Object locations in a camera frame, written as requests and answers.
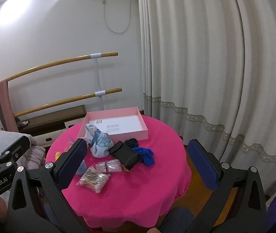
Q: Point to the pink round tablecloth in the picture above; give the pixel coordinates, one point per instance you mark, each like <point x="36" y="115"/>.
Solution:
<point x="140" y="187"/>

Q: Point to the blue scrunchie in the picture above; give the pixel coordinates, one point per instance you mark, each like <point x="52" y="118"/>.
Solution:
<point x="146" y="156"/>

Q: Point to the cream curtain with lace trim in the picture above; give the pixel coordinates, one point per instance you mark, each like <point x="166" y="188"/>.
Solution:
<point x="201" y="53"/>

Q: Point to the pink and grey towel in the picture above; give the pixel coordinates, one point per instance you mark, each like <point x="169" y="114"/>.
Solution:
<point x="3" y="102"/>

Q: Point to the navy scrunchie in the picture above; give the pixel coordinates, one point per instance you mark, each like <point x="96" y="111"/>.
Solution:
<point x="131" y="142"/>

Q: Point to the cotton swab packet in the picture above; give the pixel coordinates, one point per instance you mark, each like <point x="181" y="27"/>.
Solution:
<point x="93" y="180"/>

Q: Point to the pastel organza bow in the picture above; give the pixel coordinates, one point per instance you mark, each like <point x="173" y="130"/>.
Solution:
<point x="70" y="143"/>

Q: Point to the long wooden barre rail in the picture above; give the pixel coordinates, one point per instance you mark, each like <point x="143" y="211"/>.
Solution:
<point x="55" y="63"/>

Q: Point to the black pouch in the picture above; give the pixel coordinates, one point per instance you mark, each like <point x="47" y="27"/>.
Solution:
<point x="124" y="155"/>

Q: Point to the short wooden barre rail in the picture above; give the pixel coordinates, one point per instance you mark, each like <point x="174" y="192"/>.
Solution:
<point x="67" y="100"/>

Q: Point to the small yellow hair accessory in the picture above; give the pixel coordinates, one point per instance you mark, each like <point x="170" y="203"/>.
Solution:
<point x="58" y="154"/>

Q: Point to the pink cardboard box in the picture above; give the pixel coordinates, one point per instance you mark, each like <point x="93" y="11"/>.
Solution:
<point x="128" y="122"/>

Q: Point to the person's leg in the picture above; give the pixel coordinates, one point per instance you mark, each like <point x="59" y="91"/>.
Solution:
<point x="176" y="219"/>

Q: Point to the white quilted bedding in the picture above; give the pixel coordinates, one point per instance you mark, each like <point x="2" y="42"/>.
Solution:
<point x="37" y="155"/>

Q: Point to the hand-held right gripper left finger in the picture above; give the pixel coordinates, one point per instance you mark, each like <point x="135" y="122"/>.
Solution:
<point x="72" y="165"/>

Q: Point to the light blue printed cloth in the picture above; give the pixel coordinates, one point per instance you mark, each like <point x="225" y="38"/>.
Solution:
<point x="101" y="145"/>

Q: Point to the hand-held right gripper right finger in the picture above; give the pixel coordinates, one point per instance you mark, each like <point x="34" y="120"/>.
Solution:
<point x="203" y="165"/>

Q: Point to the dark brown low cabinet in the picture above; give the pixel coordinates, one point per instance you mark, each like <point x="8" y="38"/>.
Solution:
<point x="55" y="119"/>

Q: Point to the light blue soft item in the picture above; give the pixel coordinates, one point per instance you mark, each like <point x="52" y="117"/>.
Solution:
<point x="82" y="168"/>

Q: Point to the white barre stand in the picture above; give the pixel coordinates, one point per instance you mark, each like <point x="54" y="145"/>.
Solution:
<point x="98" y="77"/>

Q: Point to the small clear plastic bag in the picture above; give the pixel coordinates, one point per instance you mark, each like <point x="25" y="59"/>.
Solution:
<point x="113" y="165"/>
<point x="101" y="168"/>

